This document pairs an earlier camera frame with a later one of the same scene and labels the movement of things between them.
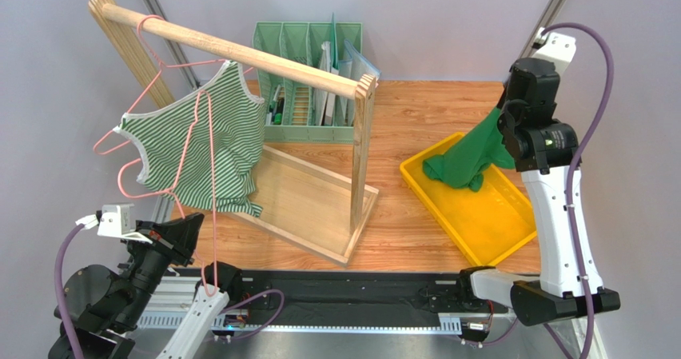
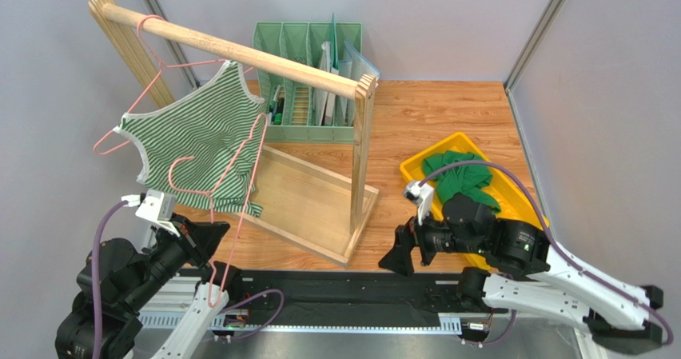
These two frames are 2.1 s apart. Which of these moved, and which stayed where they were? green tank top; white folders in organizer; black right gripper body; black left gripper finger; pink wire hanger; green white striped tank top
Moved: black left gripper finger; black right gripper body; pink wire hanger; green tank top
Stayed: green white striped tank top; white folders in organizer
